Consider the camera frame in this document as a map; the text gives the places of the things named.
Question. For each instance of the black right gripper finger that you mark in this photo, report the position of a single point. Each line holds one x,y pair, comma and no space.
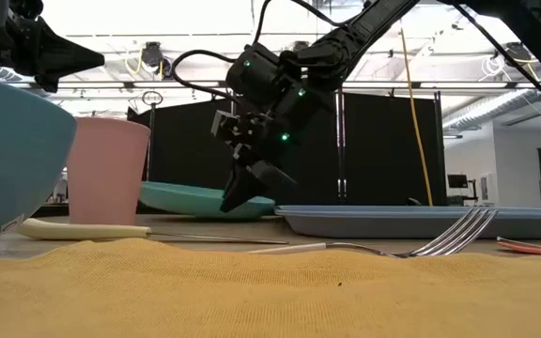
273,176
240,188

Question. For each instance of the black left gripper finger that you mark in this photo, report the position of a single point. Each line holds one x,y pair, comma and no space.
59,63
59,42

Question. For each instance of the teal plastic plate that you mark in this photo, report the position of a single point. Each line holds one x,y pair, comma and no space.
190,202

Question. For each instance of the blue plastic bowl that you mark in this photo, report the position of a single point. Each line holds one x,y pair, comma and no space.
12,155

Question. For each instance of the yellow cloth napkin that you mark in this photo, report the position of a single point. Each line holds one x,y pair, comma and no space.
251,296

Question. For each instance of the pink plastic cup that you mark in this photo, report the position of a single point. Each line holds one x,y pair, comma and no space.
106,169

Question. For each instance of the blue plastic tray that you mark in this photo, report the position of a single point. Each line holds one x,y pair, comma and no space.
369,225

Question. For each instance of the black ceiling fixture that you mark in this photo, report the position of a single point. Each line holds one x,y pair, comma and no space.
517,54
301,46
152,54

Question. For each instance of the small black monitor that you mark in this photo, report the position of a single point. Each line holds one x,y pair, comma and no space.
457,181

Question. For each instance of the black aluminium table frame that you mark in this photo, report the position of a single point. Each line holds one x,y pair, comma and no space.
52,210

